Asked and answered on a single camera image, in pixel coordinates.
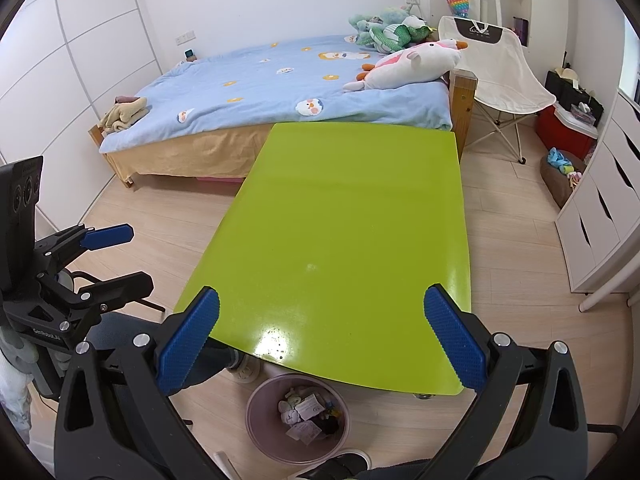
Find white folding chair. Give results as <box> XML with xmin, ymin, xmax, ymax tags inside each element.
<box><xmin>437</xmin><ymin>15</ymin><xmax>557</xmax><ymax>165</ymax></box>

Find light blue soft toy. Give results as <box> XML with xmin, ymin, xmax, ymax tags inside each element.
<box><xmin>546</xmin><ymin>147</ymin><xmax>576</xmax><ymax>173</ymax></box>

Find white wardrobe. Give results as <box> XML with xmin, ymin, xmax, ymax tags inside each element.
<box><xmin>0</xmin><ymin>0</ymin><xmax>163</xmax><ymax>241</ymax></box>

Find green striped plush toy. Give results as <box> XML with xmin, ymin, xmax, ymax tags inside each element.
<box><xmin>369</xmin><ymin>16</ymin><xmax>433</xmax><ymax>55</ymax></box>

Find black bag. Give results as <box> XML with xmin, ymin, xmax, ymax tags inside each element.
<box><xmin>544</xmin><ymin>69</ymin><xmax>605</xmax><ymax>121</ymax></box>

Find folded beige clothes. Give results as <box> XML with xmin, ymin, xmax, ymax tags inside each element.
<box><xmin>99</xmin><ymin>97</ymin><xmax>149</xmax><ymax>135</ymax></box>

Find wooden bed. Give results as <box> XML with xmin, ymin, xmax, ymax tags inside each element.
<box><xmin>87</xmin><ymin>35</ymin><xmax>478</xmax><ymax>190</ymax></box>

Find brown basket with toys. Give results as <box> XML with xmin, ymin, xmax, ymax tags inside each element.
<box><xmin>540</xmin><ymin>152</ymin><xmax>588</xmax><ymax>211</ymax></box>

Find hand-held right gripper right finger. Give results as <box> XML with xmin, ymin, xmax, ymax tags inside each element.
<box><xmin>423</xmin><ymin>283</ymin><xmax>590</xmax><ymax>480</ymax></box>

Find white unicorn plush toy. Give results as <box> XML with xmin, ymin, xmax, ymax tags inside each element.
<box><xmin>342</xmin><ymin>37</ymin><xmax>470</xmax><ymax>93</ymax></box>

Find white grey shoe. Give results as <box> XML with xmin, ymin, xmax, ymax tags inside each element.
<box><xmin>227</xmin><ymin>347</ymin><xmax>261</xmax><ymax>383</ymax></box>

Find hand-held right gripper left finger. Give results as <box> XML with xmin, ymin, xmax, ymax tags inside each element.
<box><xmin>54</xmin><ymin>285</ymin><xmax>222</xmax><ymax>480</ymax></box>

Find dark grey shoe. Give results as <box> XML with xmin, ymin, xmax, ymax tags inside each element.
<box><xmin>295</xmin><ymin>450</ymin><xmax>371</xmax><ymax>480</ymax></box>

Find red storage box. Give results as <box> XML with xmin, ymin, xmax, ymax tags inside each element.
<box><xmin>536</xmin><ymin>105</ymin><xmax>599</xmax><ymax>161</ymax></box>

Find pink round trash bin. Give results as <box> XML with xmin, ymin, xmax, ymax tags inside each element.
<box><xmin>245</xmin><ymin>374</ymin><xmax>349</xmax><ymax>465</ymax></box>

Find white drawer cabinet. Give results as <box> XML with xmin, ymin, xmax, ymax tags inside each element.
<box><xmin>555</xmin><ymin>87</ymin><xmax>640</xmax><ymax>293</ymax></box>

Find blue printed blanket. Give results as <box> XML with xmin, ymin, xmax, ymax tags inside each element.
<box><xmin>99</xmin><ymin>35</ymin><xmax>453</xmax><ymax>153</ymax></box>

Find teal plush toy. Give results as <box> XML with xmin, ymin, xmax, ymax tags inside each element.
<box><xmin>349</xmin><ymin>7</ymin><xmax>407</xmax><ymax>45</ymax></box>

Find white pole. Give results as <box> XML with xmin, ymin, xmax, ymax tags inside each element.
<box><xmin>580</xmin><ymin>280</ymin><xmax>640</xmax><ymax>313</ymax></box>

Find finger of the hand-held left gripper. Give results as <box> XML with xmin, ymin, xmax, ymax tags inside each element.
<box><xmin>33</xmin><ymin>225</ymin><xmax>135</xmax><ymax>269</ymax></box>
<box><xmin>60</xmin><ymin>272</ymin><xmax>155</xmax><ymax>322</ymax></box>

